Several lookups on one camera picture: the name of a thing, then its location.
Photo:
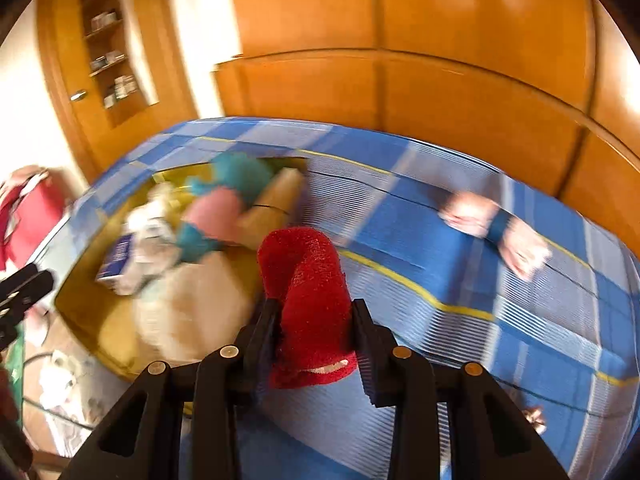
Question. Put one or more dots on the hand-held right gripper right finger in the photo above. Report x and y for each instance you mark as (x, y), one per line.
(367, 360)

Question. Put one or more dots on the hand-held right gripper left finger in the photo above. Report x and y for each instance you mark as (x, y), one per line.
(262, 340)

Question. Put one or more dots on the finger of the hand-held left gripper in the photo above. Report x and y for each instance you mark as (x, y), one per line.
(25, 285)

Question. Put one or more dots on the maroon box with gold inside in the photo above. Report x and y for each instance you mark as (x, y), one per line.
(90, 300)

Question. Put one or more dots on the beige plush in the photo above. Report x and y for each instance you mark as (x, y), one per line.
(200, 305)

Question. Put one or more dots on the red knitted hat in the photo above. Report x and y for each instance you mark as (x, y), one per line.
(310, 285)

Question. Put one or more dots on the blue tissue box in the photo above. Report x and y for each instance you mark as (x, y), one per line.
(115, 260)

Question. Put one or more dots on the blue pink plush toy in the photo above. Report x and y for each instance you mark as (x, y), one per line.
(215, 212)

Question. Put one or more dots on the red bag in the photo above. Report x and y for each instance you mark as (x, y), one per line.
(30, 215)

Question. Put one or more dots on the blue plaid bed sheet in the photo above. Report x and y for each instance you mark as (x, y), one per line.
(450, 270)

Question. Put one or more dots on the pink earmuffs with blue band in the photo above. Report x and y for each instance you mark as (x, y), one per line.
(525, 245)

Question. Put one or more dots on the small boxes on shelf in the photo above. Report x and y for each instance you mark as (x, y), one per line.
(117, 87)

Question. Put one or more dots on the wooden shelf cabinet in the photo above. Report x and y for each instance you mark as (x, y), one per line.
(65, 60)

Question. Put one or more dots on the wooden headboard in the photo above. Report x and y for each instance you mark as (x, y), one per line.
(400, 90)

